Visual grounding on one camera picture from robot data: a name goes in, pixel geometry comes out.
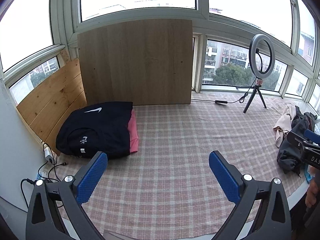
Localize pink plaid blanket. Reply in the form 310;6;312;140
51;92;320;239

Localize white power strip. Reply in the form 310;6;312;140
36;164;51;181

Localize small black tripod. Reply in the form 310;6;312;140
236;77;267;113

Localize cream ribbed knit sweater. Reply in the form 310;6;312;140
273;104;297;148

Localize light blue cloth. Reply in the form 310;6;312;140
304;166;315;183

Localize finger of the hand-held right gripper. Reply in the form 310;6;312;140
287;129;320;147

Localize black power cable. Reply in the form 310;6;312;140
47;161;68;181
20;178;38;211

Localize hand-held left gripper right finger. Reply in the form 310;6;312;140
208;150;292;240

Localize person's right hand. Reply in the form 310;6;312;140
305;181;320;207

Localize black cable with remote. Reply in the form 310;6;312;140
192;85;256;105

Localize green trees outside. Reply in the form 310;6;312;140
214;63;281;91

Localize large light wooden board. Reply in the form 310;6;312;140
77;19;193;105

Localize folded navy shirt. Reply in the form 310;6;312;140
55;101;133;159

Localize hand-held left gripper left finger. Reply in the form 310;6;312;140
26;151;108;240

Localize pine plank panel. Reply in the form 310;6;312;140
16;50;87;155

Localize white charger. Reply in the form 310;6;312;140
43;143;54;162

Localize dark grey clothes pile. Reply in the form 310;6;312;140
277;106;318;178

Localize folded pink garment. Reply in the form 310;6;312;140
126;109;139;154

